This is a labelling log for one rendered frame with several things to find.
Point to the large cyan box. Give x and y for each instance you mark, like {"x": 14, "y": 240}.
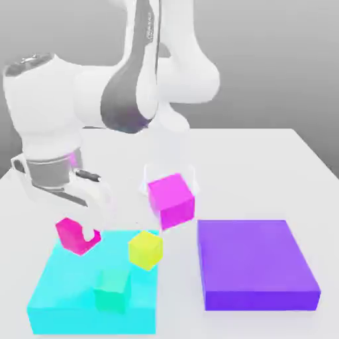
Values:
{"x": 66, "y": 296}

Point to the small pink cube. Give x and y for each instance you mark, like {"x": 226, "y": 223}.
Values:
{"x": 71, "y": 238}

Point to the large purple box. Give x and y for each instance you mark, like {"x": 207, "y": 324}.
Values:
{"x": 254, "y": 259}

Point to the small yellow cube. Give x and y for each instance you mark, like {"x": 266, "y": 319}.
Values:
{"x": 145, "y": 250}

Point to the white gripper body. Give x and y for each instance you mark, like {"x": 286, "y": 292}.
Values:
{"x": 90, "y": 196}

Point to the small green cube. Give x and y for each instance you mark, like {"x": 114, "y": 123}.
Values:
{"x": 112, "y": 291}

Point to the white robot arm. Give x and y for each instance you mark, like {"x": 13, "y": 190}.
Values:
{"x": 47, "y": 106}

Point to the small magenta cube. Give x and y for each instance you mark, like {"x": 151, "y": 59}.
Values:
{"x": 172, "y": 201}

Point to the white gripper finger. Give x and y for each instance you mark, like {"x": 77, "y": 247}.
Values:
{"x": 89, "y": 234}

